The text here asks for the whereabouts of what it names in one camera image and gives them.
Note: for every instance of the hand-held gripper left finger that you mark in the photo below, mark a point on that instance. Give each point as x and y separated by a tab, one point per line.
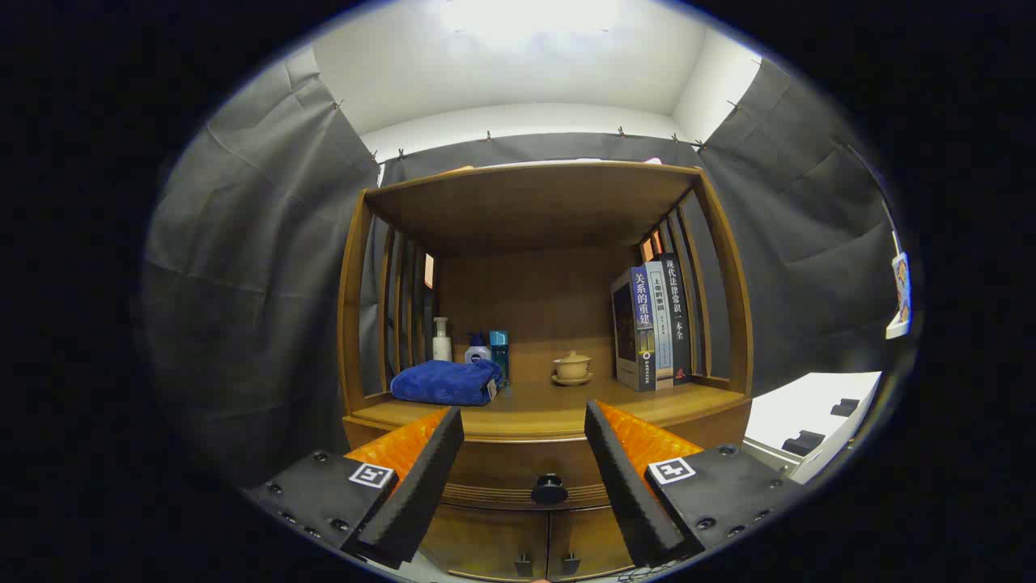
421	486

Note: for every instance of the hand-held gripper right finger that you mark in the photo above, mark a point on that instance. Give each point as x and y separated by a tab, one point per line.
627	486

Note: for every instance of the wooden drawer with black knob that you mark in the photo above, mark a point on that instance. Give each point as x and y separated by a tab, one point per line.
518	461

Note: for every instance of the wooden cabinet door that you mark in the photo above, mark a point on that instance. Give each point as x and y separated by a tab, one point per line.
587	538

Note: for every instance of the wooden countertop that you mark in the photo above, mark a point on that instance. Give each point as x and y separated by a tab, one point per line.
550	409

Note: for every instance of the white side cabinet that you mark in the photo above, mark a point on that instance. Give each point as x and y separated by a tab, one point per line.
793	409

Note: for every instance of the wooden cabinet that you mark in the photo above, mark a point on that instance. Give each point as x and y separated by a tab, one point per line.
526	210

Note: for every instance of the blue folded towel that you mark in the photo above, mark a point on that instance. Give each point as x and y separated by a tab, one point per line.
445	382

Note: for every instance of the beige lidded teacup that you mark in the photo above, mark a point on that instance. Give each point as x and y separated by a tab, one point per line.
572	368

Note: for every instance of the white pump bottle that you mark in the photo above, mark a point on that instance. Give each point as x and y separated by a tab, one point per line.
442	346

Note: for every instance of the white bottle with blue cap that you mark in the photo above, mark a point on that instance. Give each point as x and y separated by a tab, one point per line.
477	354

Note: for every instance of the light grey-blue book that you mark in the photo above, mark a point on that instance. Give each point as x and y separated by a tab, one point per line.
662	340

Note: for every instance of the tall blue bottle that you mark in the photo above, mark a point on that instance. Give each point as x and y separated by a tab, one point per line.
499	348

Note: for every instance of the black book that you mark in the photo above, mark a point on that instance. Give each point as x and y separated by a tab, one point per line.
677	316

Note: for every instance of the black backdrop cloth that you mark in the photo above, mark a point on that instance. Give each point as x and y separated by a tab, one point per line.
267	267

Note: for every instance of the printed paper cup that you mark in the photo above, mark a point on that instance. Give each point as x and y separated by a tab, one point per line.
901	287

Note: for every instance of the small white wall shelf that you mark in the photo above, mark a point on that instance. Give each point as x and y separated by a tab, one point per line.
897	328

